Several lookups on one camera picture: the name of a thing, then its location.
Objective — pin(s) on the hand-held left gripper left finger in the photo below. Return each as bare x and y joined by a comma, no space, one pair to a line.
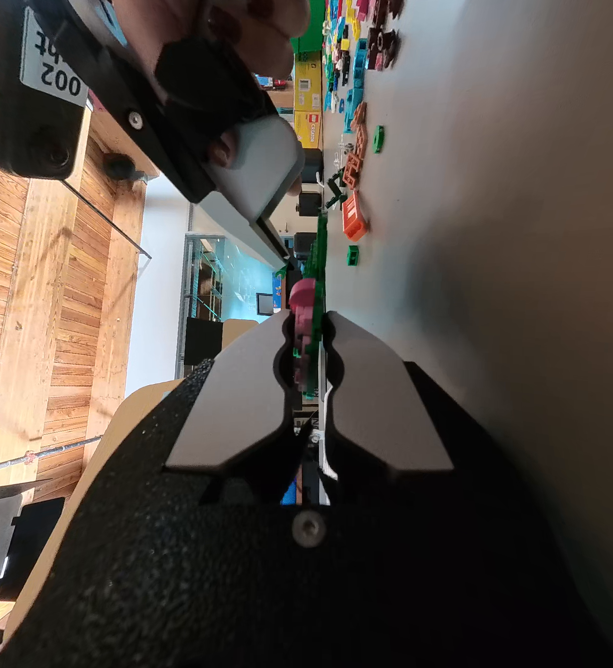
233,396

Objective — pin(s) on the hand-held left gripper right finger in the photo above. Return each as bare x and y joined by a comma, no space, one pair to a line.
384,407

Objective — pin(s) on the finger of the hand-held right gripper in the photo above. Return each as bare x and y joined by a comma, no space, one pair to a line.
233,229

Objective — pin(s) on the green lego plate build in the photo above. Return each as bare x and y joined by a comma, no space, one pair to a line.
319,292

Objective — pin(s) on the blue lego box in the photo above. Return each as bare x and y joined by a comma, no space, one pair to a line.
278,291

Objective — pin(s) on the dark green lego plant piece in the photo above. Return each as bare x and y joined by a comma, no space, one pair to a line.
336,188

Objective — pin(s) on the orange lego piece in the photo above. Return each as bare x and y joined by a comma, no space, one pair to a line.
354,216

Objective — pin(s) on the small green lego brick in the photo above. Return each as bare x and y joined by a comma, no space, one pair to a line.
354,255

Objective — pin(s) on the reddish brown lego pieces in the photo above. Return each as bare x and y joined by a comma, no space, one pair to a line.
358,151

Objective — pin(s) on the yellow lego box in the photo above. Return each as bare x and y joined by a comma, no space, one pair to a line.
307,94

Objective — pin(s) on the green round lego piece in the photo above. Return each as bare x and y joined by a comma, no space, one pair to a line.
378,139

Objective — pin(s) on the mixed colour lego brick pile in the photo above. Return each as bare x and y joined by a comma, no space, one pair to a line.
358,57

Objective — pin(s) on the person's right hand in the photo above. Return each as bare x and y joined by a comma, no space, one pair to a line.
181,21

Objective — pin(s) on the glass partition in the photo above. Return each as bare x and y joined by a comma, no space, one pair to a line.
233,271

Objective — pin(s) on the small wooden stand board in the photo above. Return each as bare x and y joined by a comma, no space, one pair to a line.
238,334

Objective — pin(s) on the black panel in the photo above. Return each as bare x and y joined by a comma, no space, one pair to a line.
202,342

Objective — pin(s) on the black box-shaped device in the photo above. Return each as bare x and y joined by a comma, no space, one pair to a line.
311,166
309,203
303,245

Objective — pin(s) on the black monitor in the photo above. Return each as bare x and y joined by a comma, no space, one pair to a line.
265,303

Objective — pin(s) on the black ceiling dome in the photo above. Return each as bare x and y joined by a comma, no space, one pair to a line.
118,166

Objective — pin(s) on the wooden book stand board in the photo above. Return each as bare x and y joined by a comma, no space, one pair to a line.
108,443

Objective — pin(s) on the metal scaffold pole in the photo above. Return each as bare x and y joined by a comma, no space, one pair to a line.
35,458

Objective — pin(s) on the green box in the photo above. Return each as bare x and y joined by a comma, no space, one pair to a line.
309,26

